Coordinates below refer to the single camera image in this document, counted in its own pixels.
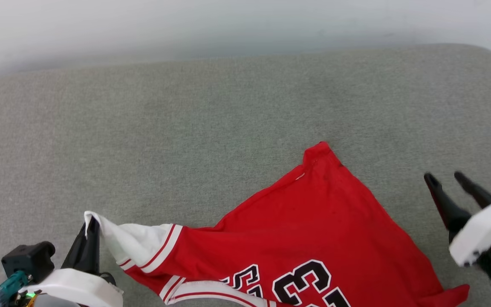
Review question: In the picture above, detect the red basketball jersey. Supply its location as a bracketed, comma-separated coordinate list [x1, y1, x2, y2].
[84, 141, 471, 307]

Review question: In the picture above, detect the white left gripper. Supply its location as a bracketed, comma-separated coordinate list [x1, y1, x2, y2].
[18, 215, 124, 307]

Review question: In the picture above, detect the grey fabric sofa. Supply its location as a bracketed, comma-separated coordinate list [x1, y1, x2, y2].
[0, 43, 491, 307]

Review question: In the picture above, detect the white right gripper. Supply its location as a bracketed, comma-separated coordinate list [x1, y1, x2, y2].
[423, 171, 491, 268]

